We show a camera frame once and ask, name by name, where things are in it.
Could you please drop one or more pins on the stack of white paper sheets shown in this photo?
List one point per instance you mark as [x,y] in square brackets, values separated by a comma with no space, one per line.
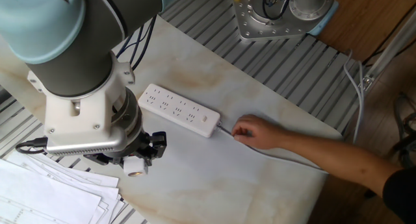
[48,191]

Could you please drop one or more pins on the black chair base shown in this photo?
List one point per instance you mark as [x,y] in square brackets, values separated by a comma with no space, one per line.
[410,120]

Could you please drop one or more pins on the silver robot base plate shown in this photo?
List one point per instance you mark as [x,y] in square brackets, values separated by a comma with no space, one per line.
[260,29]

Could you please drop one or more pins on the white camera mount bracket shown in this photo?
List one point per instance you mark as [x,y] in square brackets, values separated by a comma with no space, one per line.
[81,123]

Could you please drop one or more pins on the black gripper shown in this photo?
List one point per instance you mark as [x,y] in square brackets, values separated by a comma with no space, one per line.
[139,146]

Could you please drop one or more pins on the white bulb holder adapter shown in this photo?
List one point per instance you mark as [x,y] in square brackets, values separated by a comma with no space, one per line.
[135,165]

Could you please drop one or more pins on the person right hand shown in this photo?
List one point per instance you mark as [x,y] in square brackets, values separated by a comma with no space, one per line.
[256,133]

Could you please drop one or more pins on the aluminium frame beam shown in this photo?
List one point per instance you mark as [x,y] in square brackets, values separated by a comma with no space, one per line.
[390,55]

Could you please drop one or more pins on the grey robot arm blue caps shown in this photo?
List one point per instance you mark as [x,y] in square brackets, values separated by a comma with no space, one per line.
[81,65]

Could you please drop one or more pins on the black shirt sleeve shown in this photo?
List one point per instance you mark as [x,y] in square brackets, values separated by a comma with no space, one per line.
[403,194]

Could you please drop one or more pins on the person right forearm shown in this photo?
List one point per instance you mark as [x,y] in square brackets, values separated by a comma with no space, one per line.
[341,162]

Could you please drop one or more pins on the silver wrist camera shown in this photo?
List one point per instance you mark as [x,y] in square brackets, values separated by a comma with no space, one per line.
[84,149]

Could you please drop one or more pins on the white power strip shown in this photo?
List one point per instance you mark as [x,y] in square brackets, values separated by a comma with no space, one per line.
[178,110]

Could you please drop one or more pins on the white marble pattern board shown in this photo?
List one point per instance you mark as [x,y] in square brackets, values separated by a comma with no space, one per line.
[253,94]

